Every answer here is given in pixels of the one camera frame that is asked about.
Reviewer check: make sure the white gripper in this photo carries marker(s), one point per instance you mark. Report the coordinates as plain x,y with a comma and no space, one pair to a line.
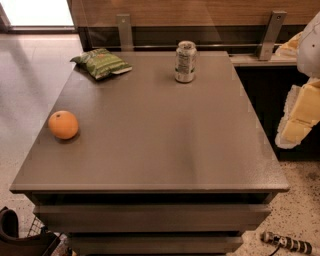
310,50

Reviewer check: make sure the orange fruit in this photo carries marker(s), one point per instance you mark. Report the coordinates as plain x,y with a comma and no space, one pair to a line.
63,124

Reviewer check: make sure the green jalapeno chip bag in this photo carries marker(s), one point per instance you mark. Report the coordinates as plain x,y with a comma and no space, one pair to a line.
100,63

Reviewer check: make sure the wooden side counter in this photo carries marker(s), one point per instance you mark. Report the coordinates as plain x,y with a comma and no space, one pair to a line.
253,61

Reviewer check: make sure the silver soda can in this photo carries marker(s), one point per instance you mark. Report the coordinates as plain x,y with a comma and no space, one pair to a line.
185,62

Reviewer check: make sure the grey drawer cabinet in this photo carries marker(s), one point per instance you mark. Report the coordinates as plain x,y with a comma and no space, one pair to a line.
157,167

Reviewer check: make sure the right metal wall bracket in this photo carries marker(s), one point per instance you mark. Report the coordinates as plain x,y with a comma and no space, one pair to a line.
272,30

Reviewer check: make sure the metal wall bracket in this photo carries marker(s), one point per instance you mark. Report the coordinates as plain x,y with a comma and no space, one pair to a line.
125,32
272,30

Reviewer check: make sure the black white striped handle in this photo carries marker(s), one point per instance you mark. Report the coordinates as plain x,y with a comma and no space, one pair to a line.
290,244

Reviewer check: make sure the left metal wall bracket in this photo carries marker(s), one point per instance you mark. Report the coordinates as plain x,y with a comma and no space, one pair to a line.
125,32

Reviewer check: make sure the black wire basket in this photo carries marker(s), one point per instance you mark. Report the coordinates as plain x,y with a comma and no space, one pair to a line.
40,242

